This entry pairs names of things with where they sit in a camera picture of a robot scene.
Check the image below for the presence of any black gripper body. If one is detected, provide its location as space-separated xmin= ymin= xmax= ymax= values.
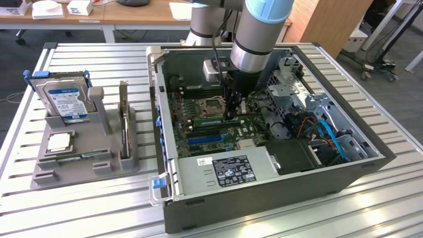
xmin=226 ymin=70 xmax=262 ymax=99

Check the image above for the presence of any green RAM stick in slot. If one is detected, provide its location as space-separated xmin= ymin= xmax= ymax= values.
xmin=194 ymin=117 xmax=241 ymax=126

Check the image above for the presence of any green motherboard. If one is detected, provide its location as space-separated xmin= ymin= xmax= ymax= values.
xmin=166 ymin=91 xmax=278 ymax=157

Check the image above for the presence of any silver metal disk bay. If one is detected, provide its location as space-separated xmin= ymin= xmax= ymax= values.
xmin=268 ymin=56 xmax=336 ymax=117

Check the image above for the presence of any blue expansion slot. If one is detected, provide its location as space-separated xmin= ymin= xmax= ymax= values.
xmin=187 ymin=134 xmax=230 ymax=146

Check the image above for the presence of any blue card retention bar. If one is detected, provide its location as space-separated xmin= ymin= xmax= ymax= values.
xmin=154 ymin=98 xmax=167 ymax=152

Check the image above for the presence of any black fan shroud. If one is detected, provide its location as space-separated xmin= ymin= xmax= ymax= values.
xmin=266 ymin=138 xmax=324 ymax=176

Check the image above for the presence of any silver power supply with label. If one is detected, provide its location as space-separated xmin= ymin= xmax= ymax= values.
xmin=171 ymin=146 xmax=282 ymax=197

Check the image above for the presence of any wooden cabinet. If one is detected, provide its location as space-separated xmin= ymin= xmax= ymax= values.
xmin=284 ymin=0 xmax=365 ymax=60

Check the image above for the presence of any white flat device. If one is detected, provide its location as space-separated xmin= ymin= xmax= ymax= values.
xmin=169 ymin=1 xmax=194 ymax=21

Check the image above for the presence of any white low cabinet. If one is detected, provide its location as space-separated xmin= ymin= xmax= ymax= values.
xmin=344 ymin=26 xmax=370 ymax=53

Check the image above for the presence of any black open PC case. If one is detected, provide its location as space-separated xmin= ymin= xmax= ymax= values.
xmin=146 ymin=42 xmax=398 ymax=235

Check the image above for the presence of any grey parts rack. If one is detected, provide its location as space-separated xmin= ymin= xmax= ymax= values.
xmin=30 ymin=85 xmax=142 ymax=191

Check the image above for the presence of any silver CPU chip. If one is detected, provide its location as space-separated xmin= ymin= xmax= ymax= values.
xmin=46 ymin=133 xmax=74 ymax=153

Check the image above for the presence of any small white box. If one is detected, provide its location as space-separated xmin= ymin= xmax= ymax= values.
xmin=67 ymin=0 xmax=95 ymax=16

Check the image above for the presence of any white box with round dish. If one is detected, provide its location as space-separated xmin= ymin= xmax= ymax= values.
xmin=31 ymin=0 xmax=67 ymax=20

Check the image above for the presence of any white box with black print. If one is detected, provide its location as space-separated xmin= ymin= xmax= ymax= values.
xmin=0 ymin=0 xmax=34 ymax=17

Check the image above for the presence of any CPU socket with metal frame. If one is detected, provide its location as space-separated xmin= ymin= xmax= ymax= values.
xmin=195 ymin=98 xmax=229 ymax=118

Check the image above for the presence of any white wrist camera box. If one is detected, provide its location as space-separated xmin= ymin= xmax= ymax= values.
xmin=202 ymin=58 xmax=230 ymax=82

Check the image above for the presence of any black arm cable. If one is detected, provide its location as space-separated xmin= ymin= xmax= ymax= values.
xmin=211 ymin=7 xmax=235 ymax=84

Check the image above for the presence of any red and black wire bundle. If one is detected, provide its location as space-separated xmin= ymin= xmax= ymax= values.
xmin=286 ymin=113 xmax=338 ymax=149

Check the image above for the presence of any graphics card with metal bracket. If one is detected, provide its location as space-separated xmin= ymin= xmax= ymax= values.
xmin=118 ymin=79 xmax=135 ymax=160

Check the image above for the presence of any blue disk wire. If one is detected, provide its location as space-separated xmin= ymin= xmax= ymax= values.
xmin=317 ymin=119 xmax=349 ymax=162

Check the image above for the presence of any wooden desk with white frame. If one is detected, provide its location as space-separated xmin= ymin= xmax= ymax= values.
xmin=0 ymin=0 xmax=107 ymax=44
xmin=103 ymin=0 xmax=294 ymax=44

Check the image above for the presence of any white table frame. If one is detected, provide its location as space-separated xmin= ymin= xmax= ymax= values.
xmin=360 ymin=0 xmax=423 ymax=72

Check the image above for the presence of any hard disk with blue bracket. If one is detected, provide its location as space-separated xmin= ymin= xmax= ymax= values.
xmin=23 ymin=69 xmax=93 ymax=124

